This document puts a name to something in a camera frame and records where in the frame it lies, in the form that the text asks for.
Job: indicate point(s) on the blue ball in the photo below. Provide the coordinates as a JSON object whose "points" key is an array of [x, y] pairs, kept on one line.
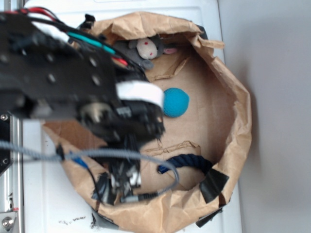
{"points": [[176, 102]]}

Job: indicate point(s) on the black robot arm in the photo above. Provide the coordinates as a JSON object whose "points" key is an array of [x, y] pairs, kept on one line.
{"points": [[50, 71]]}

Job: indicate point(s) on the crumpled brown paper bag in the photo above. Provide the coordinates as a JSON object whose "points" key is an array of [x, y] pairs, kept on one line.
{"points": [[217, 125]]}

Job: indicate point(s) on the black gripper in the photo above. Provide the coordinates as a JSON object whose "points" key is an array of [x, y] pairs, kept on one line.
{"points": [[126, 124]]}

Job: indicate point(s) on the grey plush bunny toy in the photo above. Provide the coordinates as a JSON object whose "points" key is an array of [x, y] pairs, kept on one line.
{"points": [[143, 50]]}

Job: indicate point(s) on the aluminium frame rail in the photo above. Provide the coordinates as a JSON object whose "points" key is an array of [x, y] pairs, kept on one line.
{"points": [[11, 177]]}

